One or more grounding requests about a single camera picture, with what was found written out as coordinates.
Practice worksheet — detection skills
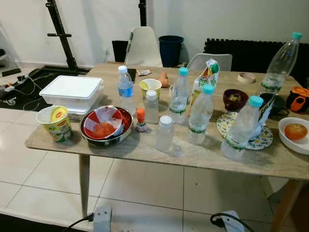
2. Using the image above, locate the black upright rack post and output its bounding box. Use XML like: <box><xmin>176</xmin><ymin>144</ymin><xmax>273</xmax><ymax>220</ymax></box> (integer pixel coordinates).
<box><xmin>138</xmin><ymin>0</ymin><xmax>148</xmax><ymax>28</ymax></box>

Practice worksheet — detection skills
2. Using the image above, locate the yellow green paper cup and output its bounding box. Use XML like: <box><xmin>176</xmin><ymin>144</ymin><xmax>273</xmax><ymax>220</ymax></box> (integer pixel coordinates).
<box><xmin>140</xmin><ymin>78</ymin><xmax>163</xmax><ymax>105</ymax></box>

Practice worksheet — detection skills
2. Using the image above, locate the light wooden dining table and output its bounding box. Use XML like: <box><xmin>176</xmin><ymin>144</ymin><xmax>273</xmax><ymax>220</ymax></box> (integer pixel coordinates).
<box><xmin>25</xmin><ymin>63</ymin><xmax>309</xmax><ymax>232</ymax></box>

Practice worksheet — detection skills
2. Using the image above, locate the white power strip with cables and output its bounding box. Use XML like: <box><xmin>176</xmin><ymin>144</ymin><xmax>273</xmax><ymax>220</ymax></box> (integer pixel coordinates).
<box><xmin>0</xmin><ymin>72</ymin><xmax>44</xmax><ymax>108</ymax></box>

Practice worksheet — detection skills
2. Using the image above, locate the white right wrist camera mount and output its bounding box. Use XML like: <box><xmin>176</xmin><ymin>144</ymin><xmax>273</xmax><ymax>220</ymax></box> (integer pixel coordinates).
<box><xmin>220</xmin><ymin>210</ymin><xmax>246</xmax><ymax>232</ymax></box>

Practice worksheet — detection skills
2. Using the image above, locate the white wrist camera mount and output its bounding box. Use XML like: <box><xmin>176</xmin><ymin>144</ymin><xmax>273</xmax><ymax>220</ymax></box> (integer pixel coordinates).
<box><xmin>92</xmin><ymin>205</ymin><xmax>113</xmax><ymax>232</ymax></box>
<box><xmin>220</xmin><ymin>210</ymin><xmax>246</xmax><ymax>232</ymax></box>

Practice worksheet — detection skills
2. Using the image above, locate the dark maroon bowl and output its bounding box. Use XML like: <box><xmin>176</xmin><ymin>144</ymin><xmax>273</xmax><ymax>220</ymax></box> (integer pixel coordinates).
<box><xmin>223</xmin><ymin>89</ymin><xmax>249</xmax><ymax>113</ymax></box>

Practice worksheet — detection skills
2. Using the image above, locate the white green juice carton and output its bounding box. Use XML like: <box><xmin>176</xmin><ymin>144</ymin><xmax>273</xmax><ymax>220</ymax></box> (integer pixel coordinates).
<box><xmin>192</xmin><ymin>58</ymin><xmax>221</xmax><ymax>104</ymax></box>

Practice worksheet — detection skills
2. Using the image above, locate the blue label water bottle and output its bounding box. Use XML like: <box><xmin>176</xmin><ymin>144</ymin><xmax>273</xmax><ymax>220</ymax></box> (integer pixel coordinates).
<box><xmin>117</xmin><ymin>65</ymin><xmax>136</xmax><ymax>115</ymax></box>

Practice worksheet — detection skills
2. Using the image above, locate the white oval bowl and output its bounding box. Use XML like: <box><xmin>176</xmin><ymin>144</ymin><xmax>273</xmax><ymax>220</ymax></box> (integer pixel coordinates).
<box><xmin>278</xmin><ymin>117</ymin><xmax>309</xmax><ymax>156</ymax></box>

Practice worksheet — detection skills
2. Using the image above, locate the dark blue bin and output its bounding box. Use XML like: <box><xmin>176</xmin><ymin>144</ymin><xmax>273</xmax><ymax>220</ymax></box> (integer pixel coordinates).
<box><xmin>158</xmin><ymin>35</ymin><xmax>185</xmax><ymax>68</ymax></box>

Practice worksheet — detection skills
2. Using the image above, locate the round metal bowl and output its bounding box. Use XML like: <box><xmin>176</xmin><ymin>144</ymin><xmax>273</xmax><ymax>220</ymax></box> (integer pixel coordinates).
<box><xmin>80</xmin><ymin>105</ymin><xmax>134</xmax><ymax>147</ymax></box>

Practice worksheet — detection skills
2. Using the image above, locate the large clear teal-cap bottle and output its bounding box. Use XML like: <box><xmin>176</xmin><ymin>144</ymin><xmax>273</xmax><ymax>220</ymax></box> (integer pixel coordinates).
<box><xmin>261</xmin><ymin>32</ymin><xmax>303</xmax><ymax>94</ymax></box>

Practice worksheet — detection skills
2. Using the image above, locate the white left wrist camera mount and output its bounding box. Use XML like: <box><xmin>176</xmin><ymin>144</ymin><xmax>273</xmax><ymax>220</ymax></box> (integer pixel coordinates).
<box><xmin>92</xmin><ymin>205</ymin><xmax>113</xmax><ymax>232</ymax></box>

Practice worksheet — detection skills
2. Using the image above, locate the white lidded plastic container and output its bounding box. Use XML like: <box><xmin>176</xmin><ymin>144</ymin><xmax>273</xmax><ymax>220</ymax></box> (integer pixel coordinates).
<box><xmin>40</xmin><ymin>75</ymin><xmax>105</xmax><ymax>121</ymax></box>

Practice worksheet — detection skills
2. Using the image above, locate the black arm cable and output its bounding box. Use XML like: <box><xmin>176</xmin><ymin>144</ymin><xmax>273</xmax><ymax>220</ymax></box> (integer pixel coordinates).
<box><xmin>211</xmin><ymin>213</ymin><xmax>255</xmax><ymax>232</ymax></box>
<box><xmin>62</xmin><ymin>213</ymin><xmax>95</xmax><ymax>232</ymax></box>

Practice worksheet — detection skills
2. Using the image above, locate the grey plastic chair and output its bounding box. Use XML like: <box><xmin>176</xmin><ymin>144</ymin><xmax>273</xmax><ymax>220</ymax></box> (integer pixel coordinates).
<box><xmin>186</xmin><ymin>53</ymin><xmax>233</xmax><ymax>73</ymax></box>

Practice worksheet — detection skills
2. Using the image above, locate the orange black device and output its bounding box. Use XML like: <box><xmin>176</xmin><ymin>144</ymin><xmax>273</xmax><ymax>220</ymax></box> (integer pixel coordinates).
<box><xmin>286</xmin><ymin>87</ymin><xmax>309</xmax><ymax>114</ymax></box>

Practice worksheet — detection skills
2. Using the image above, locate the black slanted rack post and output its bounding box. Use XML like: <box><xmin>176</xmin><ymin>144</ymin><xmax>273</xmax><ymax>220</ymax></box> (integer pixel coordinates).
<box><xmin>45</xmin><ymin>0</ymin><xmax>79</xmax><ymax>71</ymax></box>

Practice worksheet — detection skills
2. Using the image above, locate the small orange figurine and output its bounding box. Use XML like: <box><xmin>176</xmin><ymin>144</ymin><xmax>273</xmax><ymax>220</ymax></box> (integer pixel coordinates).
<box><xmin>159</xmin><ymin>72</ymin><xmax>170</xmax><ymax>88</ymax></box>

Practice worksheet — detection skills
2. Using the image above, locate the black box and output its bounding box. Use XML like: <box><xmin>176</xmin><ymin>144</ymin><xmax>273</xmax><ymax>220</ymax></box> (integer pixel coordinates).
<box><xmin>112</xmin><ymin>40</ymin><xmax>129</xmax><ymax>64</ymax></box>

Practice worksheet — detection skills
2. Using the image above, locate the round orange fruit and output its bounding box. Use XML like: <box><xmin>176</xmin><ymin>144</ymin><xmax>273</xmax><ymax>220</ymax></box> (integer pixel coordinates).
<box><xmin>284</xmin><ymin>123</ymin><xmax>309</xmax><ymax>141</ymax></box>

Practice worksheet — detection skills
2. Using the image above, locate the small clear white-cap bottle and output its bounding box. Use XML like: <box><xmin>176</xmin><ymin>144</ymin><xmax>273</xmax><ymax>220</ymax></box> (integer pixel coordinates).
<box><xmin>155</xmin><ymin>116</ymin><xmax>175</xmax><ymax>153</ymax></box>
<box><xmin>144</xmin><ymin>90</ymin><xmax>160</xmax><ymax>124</ymax></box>

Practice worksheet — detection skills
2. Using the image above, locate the patterned round plate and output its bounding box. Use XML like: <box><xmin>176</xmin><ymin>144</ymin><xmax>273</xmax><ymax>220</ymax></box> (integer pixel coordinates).
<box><xmin>216</xmin><ymin>112</ymin><xmax>274</xmax><ymax>150</ymax></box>

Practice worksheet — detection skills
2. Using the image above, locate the small orange-cap bottle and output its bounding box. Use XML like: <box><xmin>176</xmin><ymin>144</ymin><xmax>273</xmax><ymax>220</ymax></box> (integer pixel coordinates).
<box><xmin>135</xmin><ymin>108</ymin><xmax>147</xmax><ymax>133</ymax></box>

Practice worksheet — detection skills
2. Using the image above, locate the beige tape roll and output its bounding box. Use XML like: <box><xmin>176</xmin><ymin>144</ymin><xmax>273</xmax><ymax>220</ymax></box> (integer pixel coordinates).
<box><xmin>237</xmin><ymin>72</ymin><xmax>256</xmax><ymax>84</ymax></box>

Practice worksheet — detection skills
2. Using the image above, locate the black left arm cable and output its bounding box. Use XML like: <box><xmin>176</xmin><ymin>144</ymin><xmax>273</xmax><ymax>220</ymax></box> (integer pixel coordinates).
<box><xmin>62</xmin><ymin>213</ymin><xmax>95</xmax><ymax>232</ymax></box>

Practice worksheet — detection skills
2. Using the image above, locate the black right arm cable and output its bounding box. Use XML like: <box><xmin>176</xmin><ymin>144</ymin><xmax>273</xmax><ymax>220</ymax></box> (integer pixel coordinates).
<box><xmin>211</xmin><ymin>213</ymin><xmax>255</xmax><ymax>232</ymax></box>

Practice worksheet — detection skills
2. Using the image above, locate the black smartphone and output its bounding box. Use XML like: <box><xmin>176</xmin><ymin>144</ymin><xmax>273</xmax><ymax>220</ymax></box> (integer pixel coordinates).
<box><xmin>126</xmin><ymin>68</ymin><xmax>138</xmax><ymax>82</ymax></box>

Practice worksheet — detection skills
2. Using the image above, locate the white plastic chair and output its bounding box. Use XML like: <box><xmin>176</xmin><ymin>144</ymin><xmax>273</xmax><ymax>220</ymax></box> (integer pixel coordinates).
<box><xmin>124</xmin><ymin>27</ymin><xmax>164</xmax><ymax>68</ymax></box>

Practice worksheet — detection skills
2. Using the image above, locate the yellow lid noodle cup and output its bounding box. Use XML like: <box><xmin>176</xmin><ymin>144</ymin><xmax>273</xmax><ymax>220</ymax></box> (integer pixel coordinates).
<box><xmin>36</xmin><ymin>105</ymin><xmax>73</xmax><ymax>144</ymax></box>

